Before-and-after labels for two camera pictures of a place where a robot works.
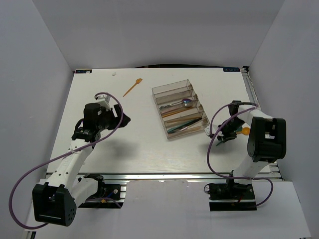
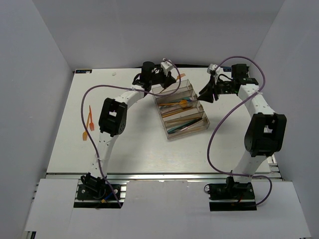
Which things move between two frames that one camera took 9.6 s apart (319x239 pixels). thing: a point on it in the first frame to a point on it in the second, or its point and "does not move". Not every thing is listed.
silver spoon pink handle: [185, 103] to [176, 109]
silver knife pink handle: [178, 131] to [192, 126]
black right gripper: [226, 137] to [207, 92]
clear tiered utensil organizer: [178, 108] does not move
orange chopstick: [163, 116] does not move
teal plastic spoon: [219, 143] to [185, 98]
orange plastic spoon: [246, 131] to [183, 103]
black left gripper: [115, 120] to [167, 80]
